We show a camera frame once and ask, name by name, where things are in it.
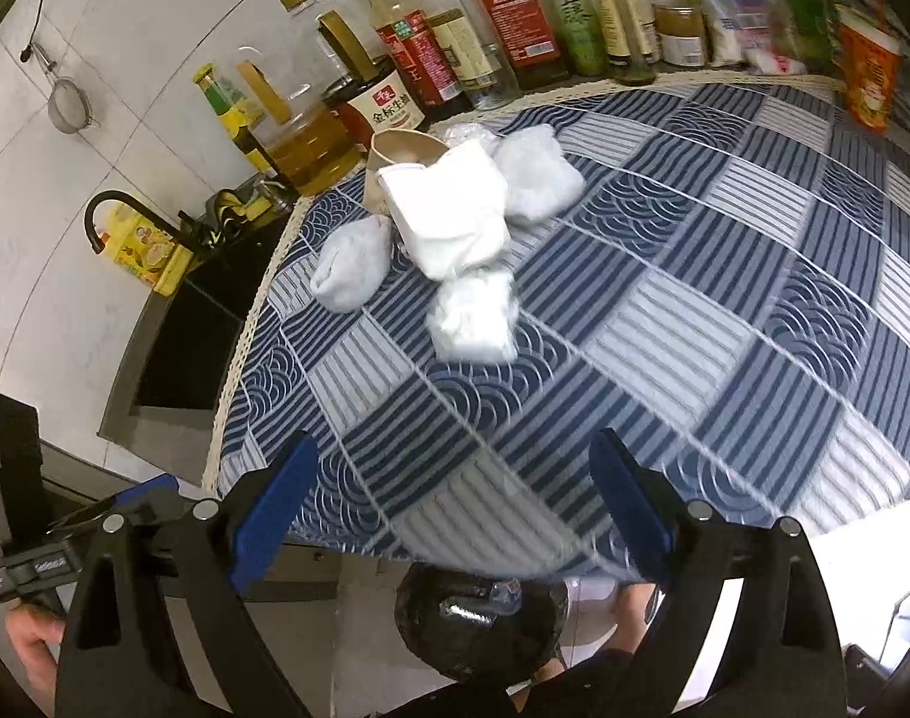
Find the black faucet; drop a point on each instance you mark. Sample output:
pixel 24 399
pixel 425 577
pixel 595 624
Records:
pixel 90 221

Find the brown paper cup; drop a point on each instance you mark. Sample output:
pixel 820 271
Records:
pixel 398 153

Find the plastic bag of packets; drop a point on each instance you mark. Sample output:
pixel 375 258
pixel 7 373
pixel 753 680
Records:
pixel 754 7

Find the yellow dish soap bottle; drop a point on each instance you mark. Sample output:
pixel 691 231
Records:
pixel 144 247

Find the orange paper container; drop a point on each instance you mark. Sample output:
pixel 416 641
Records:
pixel 866 71

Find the plastic-wrapped white tissue wad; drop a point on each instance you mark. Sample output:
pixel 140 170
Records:
pixel 473 314
pixel 537 172

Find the black-lined trash bin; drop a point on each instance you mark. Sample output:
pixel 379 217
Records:
pixel 440 651

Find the yellow and black sponge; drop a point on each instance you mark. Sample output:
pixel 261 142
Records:
pixel 234 206

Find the white paper napkin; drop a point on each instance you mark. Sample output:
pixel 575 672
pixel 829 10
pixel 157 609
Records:
pixel 447 209

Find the green bottle with yellow label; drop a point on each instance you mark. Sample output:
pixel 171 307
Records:
pixel 226 108

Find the person's black shorts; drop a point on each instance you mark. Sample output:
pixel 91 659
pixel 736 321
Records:
pixel 559 695

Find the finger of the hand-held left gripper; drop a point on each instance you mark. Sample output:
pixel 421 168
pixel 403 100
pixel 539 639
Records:
pixel 149 497

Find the slim olive oil bottle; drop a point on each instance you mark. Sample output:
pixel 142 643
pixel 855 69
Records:
pixel 619 15

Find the dark bottle with red label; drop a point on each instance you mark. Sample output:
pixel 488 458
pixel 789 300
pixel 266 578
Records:
pixel 511 11

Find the metal mesh strainer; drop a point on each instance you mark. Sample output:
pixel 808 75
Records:
pixel 69 105

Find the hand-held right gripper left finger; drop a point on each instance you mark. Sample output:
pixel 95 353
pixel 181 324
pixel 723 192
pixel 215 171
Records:
pixel 275 508

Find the smooth white tissue wad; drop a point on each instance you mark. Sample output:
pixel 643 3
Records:
pixel 346 269

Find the person's left hand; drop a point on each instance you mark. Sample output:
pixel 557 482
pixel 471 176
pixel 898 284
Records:
pixel 32 636

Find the person's bare leg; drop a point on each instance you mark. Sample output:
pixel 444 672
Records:
pixel 636 613

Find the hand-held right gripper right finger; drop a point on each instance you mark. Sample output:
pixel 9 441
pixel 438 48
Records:
pixel 634 508

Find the dark kitchen sink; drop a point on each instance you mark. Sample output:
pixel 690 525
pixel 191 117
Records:
pixel 193 344

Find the clear bottle with beige label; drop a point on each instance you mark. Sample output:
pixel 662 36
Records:
pixel 458 37

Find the small glass jar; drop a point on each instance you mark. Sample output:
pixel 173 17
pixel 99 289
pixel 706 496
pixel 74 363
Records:
pixel 679 34

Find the clear plastic wrap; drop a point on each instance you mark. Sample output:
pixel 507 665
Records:
pixel 466 133

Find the red label sauce bottle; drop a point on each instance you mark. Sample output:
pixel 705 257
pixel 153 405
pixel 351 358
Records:
pixel 410 45

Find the large clear cooking oil bottle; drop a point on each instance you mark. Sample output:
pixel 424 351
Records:
pixel 312 142

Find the blue patterned tablecloth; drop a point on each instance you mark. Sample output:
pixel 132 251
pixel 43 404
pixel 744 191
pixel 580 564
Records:
pixel 686 277

